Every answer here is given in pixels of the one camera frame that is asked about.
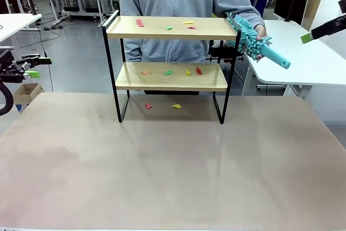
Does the large white curved table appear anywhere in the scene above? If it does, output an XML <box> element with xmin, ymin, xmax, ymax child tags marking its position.
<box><xmin>244</xmin><ymin>19</ymin><xmax>346</xmax><ymax>99</ymax></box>

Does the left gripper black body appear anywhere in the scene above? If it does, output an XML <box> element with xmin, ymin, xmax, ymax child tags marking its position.
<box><xmin>0</xmin><ymin>48</ymin><xmax>28</xmax><ymax>83</ymax></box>

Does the black office chair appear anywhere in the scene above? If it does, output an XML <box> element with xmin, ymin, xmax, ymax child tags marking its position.
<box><xmin>207</xmin><ymin>40</ymin><xmax>244</xmax><ymax>65</ymax></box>

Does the person's left hand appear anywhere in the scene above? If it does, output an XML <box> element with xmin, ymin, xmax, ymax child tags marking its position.
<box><xmin>255</xmin><ymin>24</ymin><xmax>269</xmax><ymax>63</ymax></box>

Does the cardboard box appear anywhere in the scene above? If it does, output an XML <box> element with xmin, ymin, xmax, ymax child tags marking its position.
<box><xmin>12</xmin><ymin>82</ymin><xmax>44</xmax><ymax>106</ymax></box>

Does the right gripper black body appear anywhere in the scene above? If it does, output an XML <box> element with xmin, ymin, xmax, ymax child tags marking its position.
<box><xmin>334</xmin><ymin>14</ymin><xmax>346</xmax><ymax>36</ymax></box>

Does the black frame wooden two-tier shelf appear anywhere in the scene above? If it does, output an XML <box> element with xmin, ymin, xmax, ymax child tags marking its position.
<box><xmin>101</xmin><ymin>10</ymin><xmax>242</xmax><ymax>125</ymax></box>

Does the teal chenille duster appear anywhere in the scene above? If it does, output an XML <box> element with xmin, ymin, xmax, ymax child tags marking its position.
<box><xmin>226</xmin><ymin>14</ymin><xmax>291</xmax><ymax>70</ymax></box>

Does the black cable hose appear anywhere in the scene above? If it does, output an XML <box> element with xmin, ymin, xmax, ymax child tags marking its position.
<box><xmin>0</xmin><ymin>81</ymin><xmax>14</xmax><ymax>116</ymax></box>

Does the brown cardboard panel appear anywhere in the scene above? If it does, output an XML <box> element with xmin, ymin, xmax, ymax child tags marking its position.
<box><xmin>308</xmin><ymin>0</ymin><xmax>328</xmax><ymax>30</ymax></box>

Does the small white table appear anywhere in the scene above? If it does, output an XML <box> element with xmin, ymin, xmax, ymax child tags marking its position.
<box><xmin>0</xmin><ymin>13</ymin><xmax>43</xmax><ymax>53</ymax></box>

